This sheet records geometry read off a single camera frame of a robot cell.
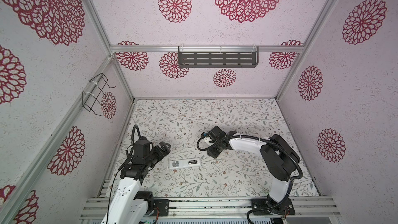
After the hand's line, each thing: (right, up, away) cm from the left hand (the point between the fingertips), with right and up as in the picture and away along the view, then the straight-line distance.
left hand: (165, 152), depth 81 cm
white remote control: (+10, -7, +4) cm, 13 cm away
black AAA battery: (+14, -7, +6) cm, 17 cm away
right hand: (+24, -1, +11) cm, 27 cm away
